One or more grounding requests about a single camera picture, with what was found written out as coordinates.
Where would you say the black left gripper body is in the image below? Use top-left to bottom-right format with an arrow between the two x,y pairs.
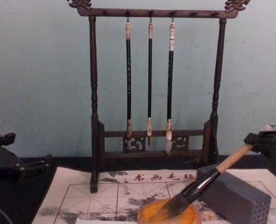
0,145 -> 28,187

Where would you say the white paper sheet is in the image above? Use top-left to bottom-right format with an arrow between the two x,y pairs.
74,217 -> 141,224

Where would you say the black table cloth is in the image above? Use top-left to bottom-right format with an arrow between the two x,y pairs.
0,153 -> 276,224

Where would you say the dark carved wooden brush rack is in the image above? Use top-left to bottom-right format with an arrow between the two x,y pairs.
67,0 -> 252,194

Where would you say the black brush with white tip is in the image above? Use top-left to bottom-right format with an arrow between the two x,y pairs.
165,16 -> 176,156

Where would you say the white felt mat, red grid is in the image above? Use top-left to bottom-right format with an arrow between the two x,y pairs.
34,166 -> 276,224

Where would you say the orange round dish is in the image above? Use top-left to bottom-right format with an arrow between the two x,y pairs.
137,197 -> 203,224

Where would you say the large brush with tan handle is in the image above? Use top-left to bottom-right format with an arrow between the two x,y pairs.
161,143 -> 255,217

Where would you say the black brush with dark tip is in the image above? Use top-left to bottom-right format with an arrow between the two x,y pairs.
124,16 -> 134,152

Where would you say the grey rectangular block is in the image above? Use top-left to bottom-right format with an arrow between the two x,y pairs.
196,164 -> 272,224

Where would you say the thin dark cable, silver plug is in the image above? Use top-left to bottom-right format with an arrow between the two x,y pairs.
0,190 -> 12,224

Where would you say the thin black brush, brown tip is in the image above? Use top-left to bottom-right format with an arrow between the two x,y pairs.
147,16 -> 155,147

